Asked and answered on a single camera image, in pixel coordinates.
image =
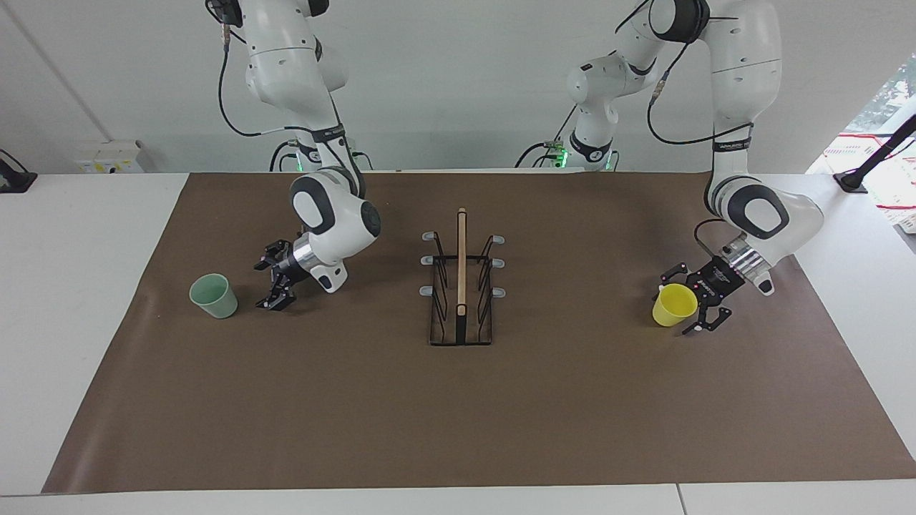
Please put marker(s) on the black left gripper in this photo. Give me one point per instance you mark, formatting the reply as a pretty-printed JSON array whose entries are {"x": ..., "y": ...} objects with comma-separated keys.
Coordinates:
[{"x": 717, "y": 275}]

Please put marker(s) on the yellow plastic cup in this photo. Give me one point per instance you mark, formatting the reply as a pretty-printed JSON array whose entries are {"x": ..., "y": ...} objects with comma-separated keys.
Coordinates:
[{"x": 674, "y": 304}]

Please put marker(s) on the pale green plastic cup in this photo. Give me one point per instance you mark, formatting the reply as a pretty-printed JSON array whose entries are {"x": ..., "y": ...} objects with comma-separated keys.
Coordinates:
[{"x": 215, "y": 297}]

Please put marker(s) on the white wall outlet box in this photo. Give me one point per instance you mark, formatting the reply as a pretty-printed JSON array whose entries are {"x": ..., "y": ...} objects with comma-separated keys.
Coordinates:
[{"x": 107, "y": 157}]

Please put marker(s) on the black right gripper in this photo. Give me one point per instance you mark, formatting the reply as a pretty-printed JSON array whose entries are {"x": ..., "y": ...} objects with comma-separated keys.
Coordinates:
[{"x": 286, "y": 266}]

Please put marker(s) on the white paper with red print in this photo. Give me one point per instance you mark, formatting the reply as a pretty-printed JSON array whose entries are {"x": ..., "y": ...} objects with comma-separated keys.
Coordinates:
[{"x": 894, "y": 179}]

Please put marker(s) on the black stand with pole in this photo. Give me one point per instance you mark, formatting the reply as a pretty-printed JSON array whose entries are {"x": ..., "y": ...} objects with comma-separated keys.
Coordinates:
[{"x": 855, "y": 179}]

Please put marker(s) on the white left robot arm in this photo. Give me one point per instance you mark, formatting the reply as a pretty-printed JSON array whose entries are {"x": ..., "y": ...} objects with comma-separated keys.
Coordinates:
[{"x": 744, "y": 86}]

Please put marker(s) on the brown table mat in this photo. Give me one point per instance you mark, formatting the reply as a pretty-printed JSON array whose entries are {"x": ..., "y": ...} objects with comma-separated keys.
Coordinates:
[{"x": 458, "y": 415}]

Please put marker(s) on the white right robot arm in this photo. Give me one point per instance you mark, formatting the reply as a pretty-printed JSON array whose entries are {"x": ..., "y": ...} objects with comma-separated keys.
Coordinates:
[{"x": 286, "y": 64}]

